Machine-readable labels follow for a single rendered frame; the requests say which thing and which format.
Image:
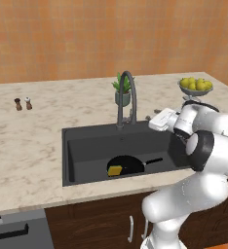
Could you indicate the dark grey arched tap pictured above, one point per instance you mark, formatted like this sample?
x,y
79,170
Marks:
x,y
132,94

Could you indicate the black frying pan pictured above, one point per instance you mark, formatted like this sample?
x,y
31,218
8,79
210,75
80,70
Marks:
x,y
130,163

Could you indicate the dark grey sink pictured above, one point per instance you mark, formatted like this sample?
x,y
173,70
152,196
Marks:
x,y
86,152

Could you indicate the grey fruit bowl on stand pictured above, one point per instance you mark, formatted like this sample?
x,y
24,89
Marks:
x,y
197,92

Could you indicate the brown pepper shaker dark cap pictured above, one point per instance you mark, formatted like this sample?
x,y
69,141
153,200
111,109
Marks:
x,y
18,104

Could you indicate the yellow sponge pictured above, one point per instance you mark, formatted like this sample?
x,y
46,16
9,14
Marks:
x,y
114,170

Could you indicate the yellow lemon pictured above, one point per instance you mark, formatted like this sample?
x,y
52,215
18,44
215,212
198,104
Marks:
x,y
208,85
184,82
191,79
200,85
192,86

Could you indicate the brown salt shaker white cap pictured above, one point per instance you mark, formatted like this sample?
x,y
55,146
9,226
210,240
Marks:
x,y
28,103

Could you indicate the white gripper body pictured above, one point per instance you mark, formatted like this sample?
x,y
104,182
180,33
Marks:
x,y
164,120

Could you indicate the green plant in grey pot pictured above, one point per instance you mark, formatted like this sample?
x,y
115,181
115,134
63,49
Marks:
x,y
123,95

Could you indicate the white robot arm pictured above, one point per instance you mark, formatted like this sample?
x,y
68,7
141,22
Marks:
x,y
190,191

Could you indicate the grey dishwasher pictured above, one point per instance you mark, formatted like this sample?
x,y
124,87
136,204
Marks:
x,y
25,241

